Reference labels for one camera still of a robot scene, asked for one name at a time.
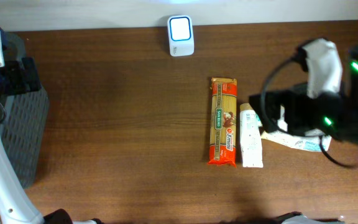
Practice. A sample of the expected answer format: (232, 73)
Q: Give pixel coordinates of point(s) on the orange spaghetti packet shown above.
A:
(223, 124)

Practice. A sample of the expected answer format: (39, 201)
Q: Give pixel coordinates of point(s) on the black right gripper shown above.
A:
(272, 111)

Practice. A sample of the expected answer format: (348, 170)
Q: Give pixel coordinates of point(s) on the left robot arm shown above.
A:
(15, 206)

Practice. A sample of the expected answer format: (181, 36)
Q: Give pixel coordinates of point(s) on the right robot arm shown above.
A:
(347, 127)

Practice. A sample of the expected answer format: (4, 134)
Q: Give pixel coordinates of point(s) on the yellow wiper sheet pack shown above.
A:
(296, 142)

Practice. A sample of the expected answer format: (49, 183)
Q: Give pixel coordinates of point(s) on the dark grey plastic basket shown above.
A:
(24, 115)

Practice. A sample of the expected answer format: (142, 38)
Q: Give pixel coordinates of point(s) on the white barcode scanner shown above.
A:
(180, 36)

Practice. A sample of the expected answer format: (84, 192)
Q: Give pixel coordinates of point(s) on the white conditioner tube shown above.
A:
(250, 139)

